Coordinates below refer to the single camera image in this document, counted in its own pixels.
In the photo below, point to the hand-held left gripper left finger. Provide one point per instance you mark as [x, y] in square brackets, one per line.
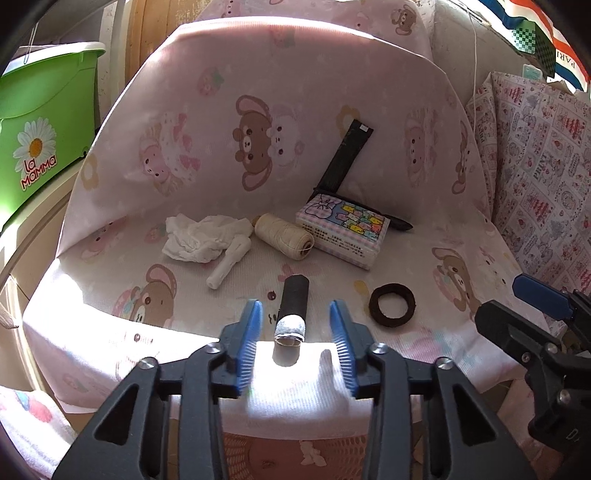
[247, 341]

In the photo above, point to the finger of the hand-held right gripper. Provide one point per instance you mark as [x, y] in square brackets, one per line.
[540, 295]
[503, 323]

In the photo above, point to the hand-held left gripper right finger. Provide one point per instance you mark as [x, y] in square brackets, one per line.
[344, 346]

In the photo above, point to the black cylinder with silver cap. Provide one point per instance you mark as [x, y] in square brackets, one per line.
[294, 295]

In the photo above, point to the white paper tube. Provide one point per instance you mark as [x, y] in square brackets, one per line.
[226, 265]

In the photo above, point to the cream thread spool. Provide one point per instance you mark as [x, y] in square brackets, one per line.
[281, 235]

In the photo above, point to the white tissue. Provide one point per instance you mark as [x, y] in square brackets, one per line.
[198, 237]

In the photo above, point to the pink checkered tissue packet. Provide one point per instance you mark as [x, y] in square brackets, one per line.
[341, 230]

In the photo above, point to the pink plastic basket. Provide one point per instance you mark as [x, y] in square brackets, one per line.
[277, 457]

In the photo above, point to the white patterned pillow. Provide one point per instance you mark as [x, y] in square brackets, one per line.
[531, 161]

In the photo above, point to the flat black strip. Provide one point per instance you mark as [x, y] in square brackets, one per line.
[344, 157]

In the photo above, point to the white printed fleece pajama pants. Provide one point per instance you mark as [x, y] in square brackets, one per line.
[27, 415]

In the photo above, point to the striped bag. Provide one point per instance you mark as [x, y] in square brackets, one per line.
[568, 50]

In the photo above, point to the pink bear printed cloth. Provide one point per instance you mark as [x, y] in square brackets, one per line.
[323, 92]

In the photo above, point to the wooden board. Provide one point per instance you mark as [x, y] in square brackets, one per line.
[157, 37]

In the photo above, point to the green plastic storage bin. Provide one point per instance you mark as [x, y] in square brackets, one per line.
[46, 92]

